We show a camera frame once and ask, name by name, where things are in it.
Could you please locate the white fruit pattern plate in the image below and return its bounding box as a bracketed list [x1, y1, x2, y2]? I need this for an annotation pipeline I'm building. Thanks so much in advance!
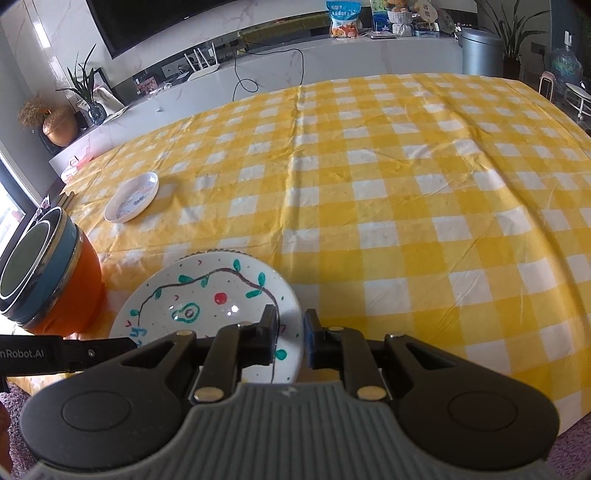
[109, 253, 304, 383]

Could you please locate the blue steel bowl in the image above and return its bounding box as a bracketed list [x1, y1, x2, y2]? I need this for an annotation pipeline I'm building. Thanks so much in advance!
[1, 207, 78, 326]

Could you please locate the large orange steel bowl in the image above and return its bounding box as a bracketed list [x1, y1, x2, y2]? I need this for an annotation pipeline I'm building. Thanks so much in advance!
[23, 226, 105, 337]

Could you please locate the green ceramic bowl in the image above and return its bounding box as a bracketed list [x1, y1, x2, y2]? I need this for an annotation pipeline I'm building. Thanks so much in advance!
[1, 220, 50, 302]

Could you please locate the clear glass patterned plate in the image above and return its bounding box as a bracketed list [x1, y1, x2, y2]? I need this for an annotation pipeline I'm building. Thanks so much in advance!
[180, 248, 252, 260]

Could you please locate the small white sticker plate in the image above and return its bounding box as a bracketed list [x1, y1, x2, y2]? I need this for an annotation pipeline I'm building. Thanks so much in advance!
[104, 172, 159, 224]

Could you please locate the yellow checkered tablecloth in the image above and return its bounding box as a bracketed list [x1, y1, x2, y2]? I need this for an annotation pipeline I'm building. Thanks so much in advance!
[68, 74, 590, 428]

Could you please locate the pink storage box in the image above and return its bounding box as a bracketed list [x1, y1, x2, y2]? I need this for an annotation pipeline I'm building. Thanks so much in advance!
[60, 155, 94, 184]

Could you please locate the golden acorn vase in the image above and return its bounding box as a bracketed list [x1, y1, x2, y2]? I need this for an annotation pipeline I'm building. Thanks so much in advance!
[18, 96, 79, 148]

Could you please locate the white marble tv cabinet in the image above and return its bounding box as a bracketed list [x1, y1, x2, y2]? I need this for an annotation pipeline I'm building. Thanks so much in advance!
[49, 37, 463, 175]

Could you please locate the white wifi router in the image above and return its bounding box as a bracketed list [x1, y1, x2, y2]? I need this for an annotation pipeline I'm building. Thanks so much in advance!
[183, 42, 219, 81]

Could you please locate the blue glass vase plant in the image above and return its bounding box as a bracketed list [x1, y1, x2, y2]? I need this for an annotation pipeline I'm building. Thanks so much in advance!
[57, 46, 107, 126]

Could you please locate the blue snack bag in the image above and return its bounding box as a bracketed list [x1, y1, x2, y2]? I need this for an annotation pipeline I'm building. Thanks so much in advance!
[327, 0, 362, 38]

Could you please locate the grey trash bin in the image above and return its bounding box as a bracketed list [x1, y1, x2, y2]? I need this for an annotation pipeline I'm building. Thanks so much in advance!
[458, 29, 504, 77]

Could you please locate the teddy bear toy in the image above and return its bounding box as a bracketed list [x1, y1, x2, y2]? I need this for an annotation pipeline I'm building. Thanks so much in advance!
[384, 0, 413, 37]

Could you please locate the black television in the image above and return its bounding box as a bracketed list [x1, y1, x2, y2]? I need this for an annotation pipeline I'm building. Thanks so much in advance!
[86, 0, 230, 59]

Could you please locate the green potted plant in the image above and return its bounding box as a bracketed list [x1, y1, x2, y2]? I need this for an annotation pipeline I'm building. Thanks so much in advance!
[476, 0, 550, 80]

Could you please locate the blue water jug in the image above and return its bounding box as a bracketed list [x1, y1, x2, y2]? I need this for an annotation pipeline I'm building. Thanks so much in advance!
[550, 46, 583, 91]

